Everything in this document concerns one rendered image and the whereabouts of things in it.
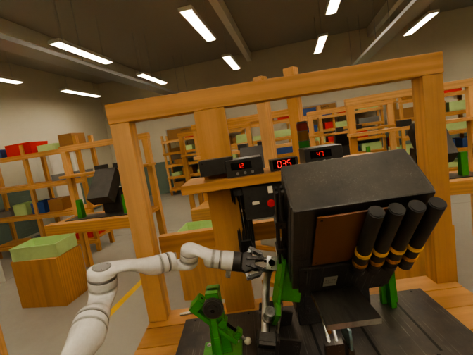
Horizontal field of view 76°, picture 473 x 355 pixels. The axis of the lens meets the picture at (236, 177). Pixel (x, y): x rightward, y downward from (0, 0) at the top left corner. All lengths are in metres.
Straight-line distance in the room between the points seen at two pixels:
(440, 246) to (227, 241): 1.00
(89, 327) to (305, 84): 1.18
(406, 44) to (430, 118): 10.31
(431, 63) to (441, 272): 0.96
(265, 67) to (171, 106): 9.93
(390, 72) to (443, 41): 10.73
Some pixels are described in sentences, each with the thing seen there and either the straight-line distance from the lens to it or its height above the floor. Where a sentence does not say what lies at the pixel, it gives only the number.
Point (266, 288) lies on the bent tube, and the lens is 1.30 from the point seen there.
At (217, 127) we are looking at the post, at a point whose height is 1.77.
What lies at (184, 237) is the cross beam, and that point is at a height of 1.25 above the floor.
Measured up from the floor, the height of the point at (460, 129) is 1.12.
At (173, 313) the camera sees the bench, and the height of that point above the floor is 0.88.
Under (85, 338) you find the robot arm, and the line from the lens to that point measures 0.91.
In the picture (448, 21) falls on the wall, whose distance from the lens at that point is 12.43.
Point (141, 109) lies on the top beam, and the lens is 1.44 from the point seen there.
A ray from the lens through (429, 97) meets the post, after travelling 1.61.
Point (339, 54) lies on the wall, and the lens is 11.39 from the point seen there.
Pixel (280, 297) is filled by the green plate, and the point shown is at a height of 1.13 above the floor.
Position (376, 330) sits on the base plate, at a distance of 1.40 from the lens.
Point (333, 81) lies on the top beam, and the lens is 1.45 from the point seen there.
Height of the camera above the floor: 1.70
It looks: 7 degrees down
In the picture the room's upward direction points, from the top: 9 degrees counter-clockwise
